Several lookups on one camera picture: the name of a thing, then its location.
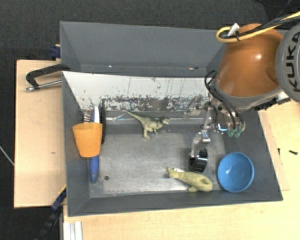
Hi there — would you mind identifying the orange plastic cup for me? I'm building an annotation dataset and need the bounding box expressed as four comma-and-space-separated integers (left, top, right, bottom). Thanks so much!
72, 122, 104, 158

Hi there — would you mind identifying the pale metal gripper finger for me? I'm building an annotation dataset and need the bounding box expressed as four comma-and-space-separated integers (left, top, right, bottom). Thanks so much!
190, 132, 202, 159
196, 131, 212, 158

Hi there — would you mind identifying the green toy dinosaur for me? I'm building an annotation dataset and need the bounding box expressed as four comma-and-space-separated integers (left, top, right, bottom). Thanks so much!
125, 110, 171, 141

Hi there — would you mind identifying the blue and white dish brush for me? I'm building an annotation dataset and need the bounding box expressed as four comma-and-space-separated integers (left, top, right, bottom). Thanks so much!
81, 104, 107, 184

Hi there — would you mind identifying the yellow-green plush whale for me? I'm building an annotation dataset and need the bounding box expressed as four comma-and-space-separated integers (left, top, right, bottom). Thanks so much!
166, 166, 214, 193

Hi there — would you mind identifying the grey metal bin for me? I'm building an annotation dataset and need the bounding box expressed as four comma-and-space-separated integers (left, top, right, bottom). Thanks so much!
59, 20, 284, 218

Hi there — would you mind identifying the shiny black cylinder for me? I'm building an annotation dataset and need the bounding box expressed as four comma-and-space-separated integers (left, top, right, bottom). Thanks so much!
188, 147, 209, 174

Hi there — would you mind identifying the blue bowl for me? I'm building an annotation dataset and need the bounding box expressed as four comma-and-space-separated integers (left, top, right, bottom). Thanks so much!
216, 151, 255, 194

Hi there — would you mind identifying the pale wood flat board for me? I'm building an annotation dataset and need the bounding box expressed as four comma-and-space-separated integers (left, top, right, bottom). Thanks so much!
13, 59, 67, 209

